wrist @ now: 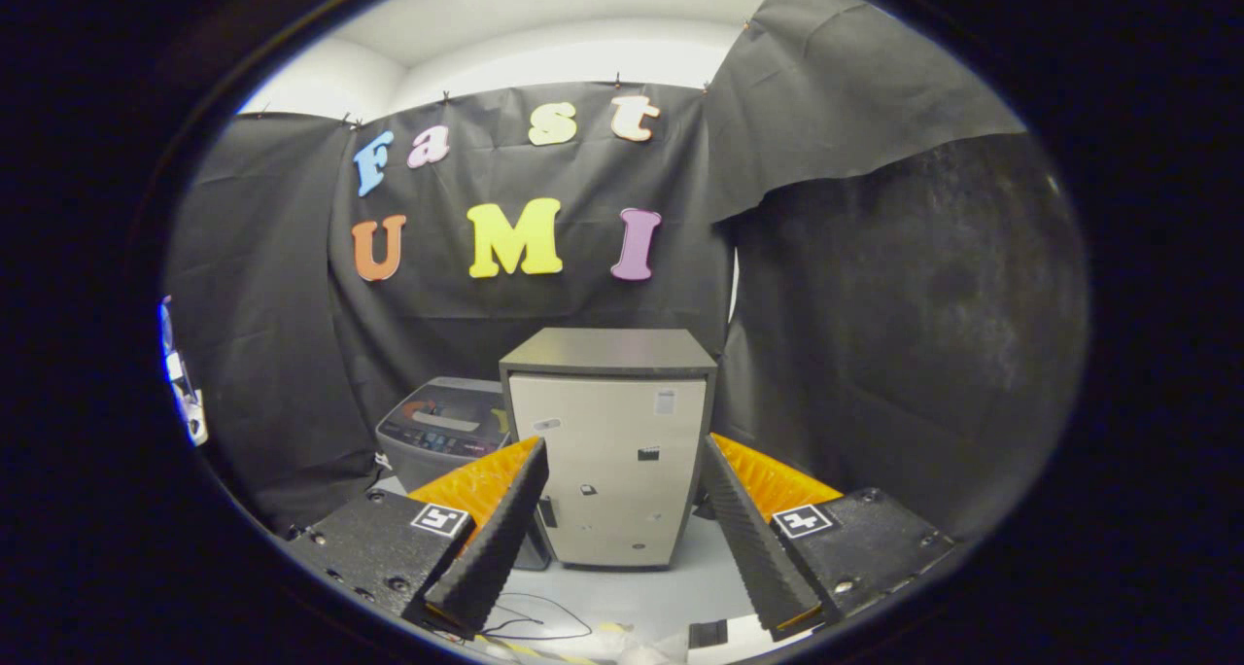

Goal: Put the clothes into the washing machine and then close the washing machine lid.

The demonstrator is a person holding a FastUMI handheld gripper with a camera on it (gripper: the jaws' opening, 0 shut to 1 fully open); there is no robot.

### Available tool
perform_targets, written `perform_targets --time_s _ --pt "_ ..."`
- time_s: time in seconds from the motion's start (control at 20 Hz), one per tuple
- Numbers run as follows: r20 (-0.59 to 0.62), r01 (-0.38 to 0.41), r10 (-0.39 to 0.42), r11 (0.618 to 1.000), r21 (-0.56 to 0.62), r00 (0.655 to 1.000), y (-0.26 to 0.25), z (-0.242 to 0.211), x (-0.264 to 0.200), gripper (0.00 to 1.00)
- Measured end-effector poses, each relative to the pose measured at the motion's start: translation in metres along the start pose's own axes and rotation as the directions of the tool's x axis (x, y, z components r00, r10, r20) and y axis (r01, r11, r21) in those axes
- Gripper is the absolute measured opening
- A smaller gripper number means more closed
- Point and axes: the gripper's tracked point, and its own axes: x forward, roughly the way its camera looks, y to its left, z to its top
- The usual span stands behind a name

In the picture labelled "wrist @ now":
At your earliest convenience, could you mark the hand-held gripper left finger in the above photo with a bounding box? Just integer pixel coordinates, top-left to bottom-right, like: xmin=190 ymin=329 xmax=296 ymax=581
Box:
xmin=282 ymin=436 xmax=550 ymax=638

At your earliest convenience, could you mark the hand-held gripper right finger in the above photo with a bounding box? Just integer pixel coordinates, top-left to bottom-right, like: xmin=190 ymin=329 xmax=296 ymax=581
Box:
xmin=702 ymin=434 xmax=959 ymax=643

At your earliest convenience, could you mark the grey top-load washing machine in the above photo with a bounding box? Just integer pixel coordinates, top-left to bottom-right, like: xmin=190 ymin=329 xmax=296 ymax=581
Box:
xmin=376 ymin=376 xmax=553 ymax=571

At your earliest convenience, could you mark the yellow and black floor tape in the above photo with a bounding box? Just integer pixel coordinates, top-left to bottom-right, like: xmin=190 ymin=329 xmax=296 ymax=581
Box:
xmin=474 ymin=631 xmax=633 ymax=665

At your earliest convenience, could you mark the beige cabinet with dark top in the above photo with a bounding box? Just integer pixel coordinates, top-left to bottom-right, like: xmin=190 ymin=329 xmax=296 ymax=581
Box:
xmin=499 ymin=328 xmax=718 ymax=571

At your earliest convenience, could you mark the black backdrop cloth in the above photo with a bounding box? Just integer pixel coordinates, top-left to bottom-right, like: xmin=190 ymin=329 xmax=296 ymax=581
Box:
xmin=165 ymin=0 xmax=1089 ymax=540

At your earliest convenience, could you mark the white and blue clutter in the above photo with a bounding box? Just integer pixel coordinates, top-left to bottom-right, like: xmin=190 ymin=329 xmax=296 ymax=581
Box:
xmin=158 ymin=296 xmax=210 ymax=447

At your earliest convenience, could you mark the thin black cable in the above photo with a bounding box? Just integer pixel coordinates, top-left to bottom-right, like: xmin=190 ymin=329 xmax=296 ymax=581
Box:
xmin=481 ymin=592 xmax=594 ymax=643

